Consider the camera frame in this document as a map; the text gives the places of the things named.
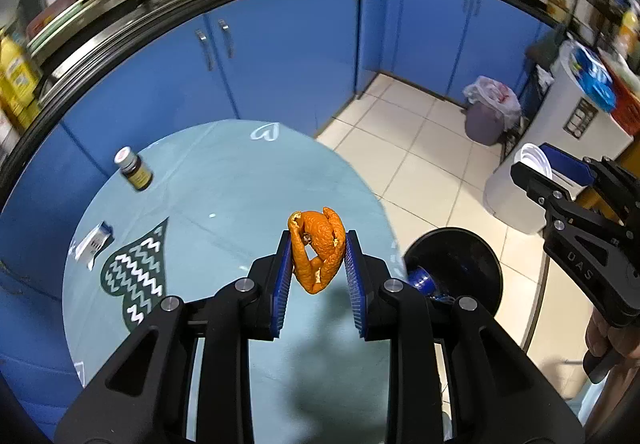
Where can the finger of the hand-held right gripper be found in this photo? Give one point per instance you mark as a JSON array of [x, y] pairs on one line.
[[537, 186], [570, 169]]

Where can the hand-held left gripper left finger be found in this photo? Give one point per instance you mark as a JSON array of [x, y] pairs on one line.
[[282, 276]]

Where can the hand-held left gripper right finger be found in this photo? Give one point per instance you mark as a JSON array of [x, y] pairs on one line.
[[356, 279]]

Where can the white round lid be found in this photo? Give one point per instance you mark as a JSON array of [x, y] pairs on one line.
[[532, 159]]

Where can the orange peel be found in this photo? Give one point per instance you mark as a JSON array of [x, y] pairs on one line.
[[320, 244]]

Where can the blue foil wrapper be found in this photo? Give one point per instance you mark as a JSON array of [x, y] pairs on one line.
[[422, 281]]

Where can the black round trash bin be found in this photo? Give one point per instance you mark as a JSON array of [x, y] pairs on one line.
[[460, 259]]

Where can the person's right hand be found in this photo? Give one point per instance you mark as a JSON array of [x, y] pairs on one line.
[[600, 339]]

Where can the tall white appliance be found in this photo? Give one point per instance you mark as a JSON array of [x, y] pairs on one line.
[[520, 209]]

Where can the black metal rack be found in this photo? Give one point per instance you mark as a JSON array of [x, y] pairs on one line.
[[515, 139]]

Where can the grey bin with white bag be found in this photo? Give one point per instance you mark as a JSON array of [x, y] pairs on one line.
[[485, 117]]

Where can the blue plastic bag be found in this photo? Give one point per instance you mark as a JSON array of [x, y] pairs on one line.
[[595, 79]]

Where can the dark hanging bag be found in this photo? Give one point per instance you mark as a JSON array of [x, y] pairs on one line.
[[545, 52]]

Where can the brown medicine bottle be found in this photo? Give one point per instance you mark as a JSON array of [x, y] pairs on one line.
[[135, 169]]

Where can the small white packet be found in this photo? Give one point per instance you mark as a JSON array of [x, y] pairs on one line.
[[92, 244]]

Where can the blue kitchen cabinets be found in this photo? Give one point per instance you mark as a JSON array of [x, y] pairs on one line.
[[300, 39]]

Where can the yellow oil bottle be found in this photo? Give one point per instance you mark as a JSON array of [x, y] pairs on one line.
[[17, 74]]

